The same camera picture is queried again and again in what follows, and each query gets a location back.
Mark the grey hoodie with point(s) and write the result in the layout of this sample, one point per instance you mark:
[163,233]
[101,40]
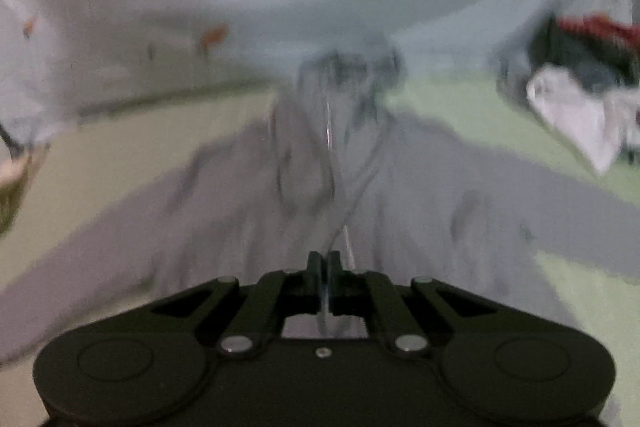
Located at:
[225,207]

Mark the dark cloth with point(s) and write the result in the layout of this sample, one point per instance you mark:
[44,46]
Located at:
[590,67]

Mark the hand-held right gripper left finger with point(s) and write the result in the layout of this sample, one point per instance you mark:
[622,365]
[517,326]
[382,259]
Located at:
[315,274]

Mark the red cloth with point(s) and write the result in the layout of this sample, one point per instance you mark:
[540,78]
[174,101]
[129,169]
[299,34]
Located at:
[595,26]

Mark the white cloth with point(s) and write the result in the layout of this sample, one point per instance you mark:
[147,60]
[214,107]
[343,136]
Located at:
[565,112]

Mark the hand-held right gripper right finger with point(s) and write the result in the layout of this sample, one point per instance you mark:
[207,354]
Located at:
[334,274]

